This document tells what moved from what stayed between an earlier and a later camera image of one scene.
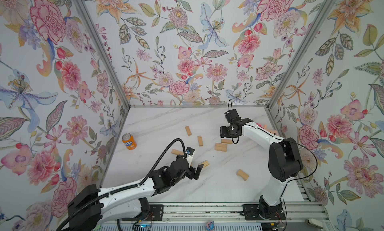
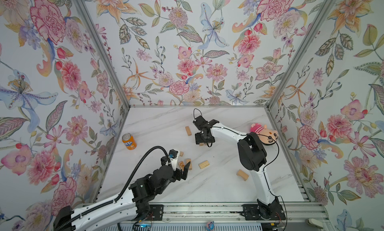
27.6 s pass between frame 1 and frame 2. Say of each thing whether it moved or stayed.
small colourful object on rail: stayed
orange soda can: stayed
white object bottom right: stayed
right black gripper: moved
